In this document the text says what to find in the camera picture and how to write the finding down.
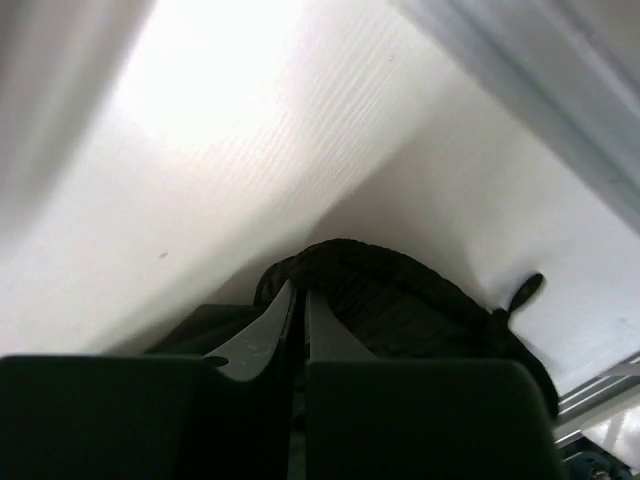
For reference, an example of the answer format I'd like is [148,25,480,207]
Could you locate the black trousers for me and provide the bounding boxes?
[146,239,559,418]

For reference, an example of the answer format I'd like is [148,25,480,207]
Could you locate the aluminium table frame rail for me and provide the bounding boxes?
[397,1,639,470]

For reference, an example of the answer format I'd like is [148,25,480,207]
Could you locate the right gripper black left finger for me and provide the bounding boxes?
[1,285,296,479]

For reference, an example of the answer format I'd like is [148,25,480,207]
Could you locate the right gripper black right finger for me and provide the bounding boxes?
[305,292,566,480]

